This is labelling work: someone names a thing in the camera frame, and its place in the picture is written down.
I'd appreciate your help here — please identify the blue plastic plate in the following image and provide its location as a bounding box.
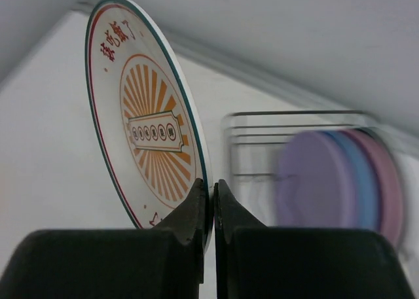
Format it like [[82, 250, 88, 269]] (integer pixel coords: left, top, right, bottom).
[[323, 130, 380, 231]]

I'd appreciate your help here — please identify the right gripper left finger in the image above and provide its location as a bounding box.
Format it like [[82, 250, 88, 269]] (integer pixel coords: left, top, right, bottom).
[[1, 179, 205, 298]]

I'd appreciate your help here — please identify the metal wire dish rack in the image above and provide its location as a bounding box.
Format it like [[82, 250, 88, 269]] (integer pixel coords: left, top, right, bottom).
[[224, 110, 418, 264]]

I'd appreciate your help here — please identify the purple plastic plate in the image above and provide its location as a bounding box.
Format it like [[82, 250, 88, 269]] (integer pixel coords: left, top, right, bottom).
[[275, 131, 357, 228]]

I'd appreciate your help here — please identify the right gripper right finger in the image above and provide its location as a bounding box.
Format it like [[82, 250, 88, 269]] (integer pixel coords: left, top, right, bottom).
[[213, 180, 414, 298]]

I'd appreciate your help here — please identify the white plate orange sunburst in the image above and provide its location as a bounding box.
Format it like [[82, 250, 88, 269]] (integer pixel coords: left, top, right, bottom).
[[84, 0, 215, 251]]

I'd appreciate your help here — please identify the pink plastic plate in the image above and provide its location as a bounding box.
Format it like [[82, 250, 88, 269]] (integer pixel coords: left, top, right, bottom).
[[343, 129, 404, 247]]

